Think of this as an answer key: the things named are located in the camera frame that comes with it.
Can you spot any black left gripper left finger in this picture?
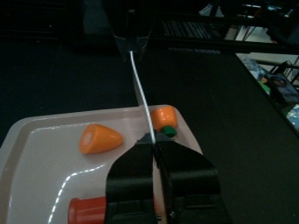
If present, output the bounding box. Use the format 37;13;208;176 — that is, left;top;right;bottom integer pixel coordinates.
104;133;159;224

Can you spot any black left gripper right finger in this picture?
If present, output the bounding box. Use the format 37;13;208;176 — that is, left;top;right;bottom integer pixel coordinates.
153;134;234;224

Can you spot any white toy cleaver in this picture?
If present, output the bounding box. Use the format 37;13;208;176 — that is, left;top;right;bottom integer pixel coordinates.
128;50;157;145

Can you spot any orange toy carrot tip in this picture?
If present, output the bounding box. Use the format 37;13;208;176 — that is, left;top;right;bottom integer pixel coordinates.
79;123;125;155

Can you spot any red toy cup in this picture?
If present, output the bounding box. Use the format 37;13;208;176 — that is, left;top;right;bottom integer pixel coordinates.
68;196;108;224

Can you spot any orange carrot top green stem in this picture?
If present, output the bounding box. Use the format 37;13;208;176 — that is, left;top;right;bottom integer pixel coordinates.
149;106;179;138

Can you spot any white plastic tray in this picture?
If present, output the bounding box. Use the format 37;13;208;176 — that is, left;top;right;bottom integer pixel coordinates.
0;104;204;224

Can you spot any colourful clutter beside table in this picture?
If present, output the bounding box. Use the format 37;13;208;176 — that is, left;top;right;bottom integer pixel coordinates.
239;56;299;130

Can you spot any black metal frame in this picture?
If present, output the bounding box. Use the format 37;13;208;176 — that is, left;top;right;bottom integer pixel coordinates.
153;0;299;56

